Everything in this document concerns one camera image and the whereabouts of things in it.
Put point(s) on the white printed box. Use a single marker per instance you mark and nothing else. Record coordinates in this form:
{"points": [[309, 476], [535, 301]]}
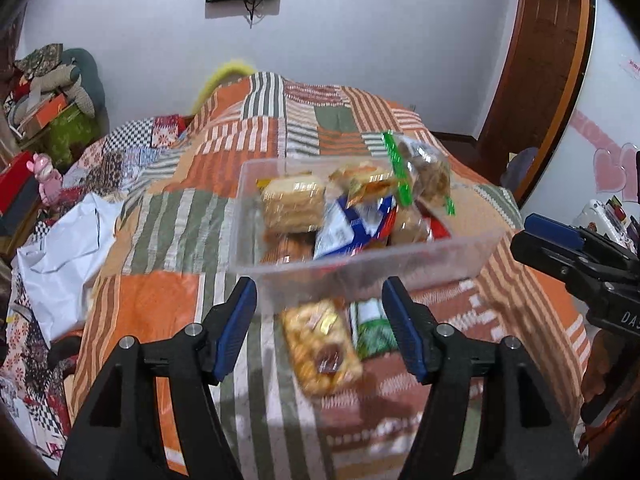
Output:
{"points": [[600, 220]]}

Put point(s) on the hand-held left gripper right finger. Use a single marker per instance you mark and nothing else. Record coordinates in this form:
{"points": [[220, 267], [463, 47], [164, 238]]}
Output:
{"points": [[402, 330]]}

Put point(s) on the clear plastic container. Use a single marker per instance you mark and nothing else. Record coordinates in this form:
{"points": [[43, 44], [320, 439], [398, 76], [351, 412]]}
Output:
{"points": [[400, 272]]}

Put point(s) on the small brown cake packet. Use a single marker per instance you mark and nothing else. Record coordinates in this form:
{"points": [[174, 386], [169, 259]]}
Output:
{"points": [[410, 225]]}

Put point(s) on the white door pink hearts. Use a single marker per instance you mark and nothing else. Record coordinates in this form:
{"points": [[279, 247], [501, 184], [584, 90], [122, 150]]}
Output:
{"points": [[610, 110]]}

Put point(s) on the yellow plush item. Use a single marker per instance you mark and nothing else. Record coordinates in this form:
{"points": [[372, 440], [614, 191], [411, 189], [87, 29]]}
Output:
{"points": [[220, 75]]}

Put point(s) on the floral checked quilt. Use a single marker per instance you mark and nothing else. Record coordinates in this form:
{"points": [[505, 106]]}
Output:
{"points": [[130, 145]]}

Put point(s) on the orange cardboard box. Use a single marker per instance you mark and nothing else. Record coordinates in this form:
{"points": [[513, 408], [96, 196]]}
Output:
{"points": [[42, 112]]}

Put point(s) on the grey checked plush pillow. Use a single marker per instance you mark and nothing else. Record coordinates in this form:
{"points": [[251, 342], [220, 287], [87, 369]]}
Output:
{"points": [[55, 85]]}

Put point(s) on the green snack packet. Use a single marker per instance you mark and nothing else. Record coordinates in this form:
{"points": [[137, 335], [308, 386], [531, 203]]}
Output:
{"points": [[372, 340]]}

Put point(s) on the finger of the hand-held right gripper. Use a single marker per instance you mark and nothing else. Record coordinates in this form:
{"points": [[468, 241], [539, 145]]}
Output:
{"points": [[550, 227], [540, 252]]}

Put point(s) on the sliced cake packet orange wrapper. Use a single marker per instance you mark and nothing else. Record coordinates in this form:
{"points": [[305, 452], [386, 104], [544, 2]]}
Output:
{"points": [[362, 180]]}

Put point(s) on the blue white snack packet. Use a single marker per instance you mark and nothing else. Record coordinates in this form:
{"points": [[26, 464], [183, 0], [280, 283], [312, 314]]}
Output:
{"points": [[340, 230]]}

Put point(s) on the blue grey cushion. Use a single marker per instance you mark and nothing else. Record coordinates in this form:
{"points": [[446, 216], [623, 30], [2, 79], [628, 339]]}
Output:
{"points": [[90, 85]]}

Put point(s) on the red snack packet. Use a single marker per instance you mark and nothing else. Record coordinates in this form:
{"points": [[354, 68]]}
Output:
{"points": [[437, 227]]}

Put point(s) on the orange round cookie packet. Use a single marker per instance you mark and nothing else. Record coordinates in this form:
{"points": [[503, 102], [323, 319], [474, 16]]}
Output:
{"points": [[310, 355]]}

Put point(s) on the orange striped patchwork blanket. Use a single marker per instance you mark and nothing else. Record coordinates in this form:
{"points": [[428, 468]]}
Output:
{"points": [[165, 300]]}

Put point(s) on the green printed box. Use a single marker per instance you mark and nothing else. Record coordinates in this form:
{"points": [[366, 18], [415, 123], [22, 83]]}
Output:
{"points": [[72, 135]]}

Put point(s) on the patterned dark cloth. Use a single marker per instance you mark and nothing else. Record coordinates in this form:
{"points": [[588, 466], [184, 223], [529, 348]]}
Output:
{"points": [[40, 60]]}

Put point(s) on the green striped brown cake packet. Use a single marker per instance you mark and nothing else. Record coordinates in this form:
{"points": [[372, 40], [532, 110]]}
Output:
{"points": [[425, 170]]}

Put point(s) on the red box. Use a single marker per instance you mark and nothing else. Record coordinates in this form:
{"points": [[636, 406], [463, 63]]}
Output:
{"points": [[14, 180]]}

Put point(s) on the long clear cracker packet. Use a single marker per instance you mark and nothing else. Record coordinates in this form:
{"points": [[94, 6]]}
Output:
{"points": [[292, 205]]}

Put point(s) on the grey blue cloth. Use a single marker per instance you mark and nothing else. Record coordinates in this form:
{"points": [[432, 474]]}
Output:
{"points": [[520, 170]]}

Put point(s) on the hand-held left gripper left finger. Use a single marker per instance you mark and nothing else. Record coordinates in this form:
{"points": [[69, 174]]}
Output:
{"points": [[235, 330]]}

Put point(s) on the pink plush toy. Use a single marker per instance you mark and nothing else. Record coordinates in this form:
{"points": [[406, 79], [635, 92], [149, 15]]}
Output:
{"points": [[45, 180]]}

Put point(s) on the tan snack packet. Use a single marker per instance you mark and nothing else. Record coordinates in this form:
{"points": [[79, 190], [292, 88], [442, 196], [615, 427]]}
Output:
{"points": [[287, 250]]}

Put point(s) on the white plastic bag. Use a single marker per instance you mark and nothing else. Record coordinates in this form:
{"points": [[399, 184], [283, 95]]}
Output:
{"points": [[65, 260]]}

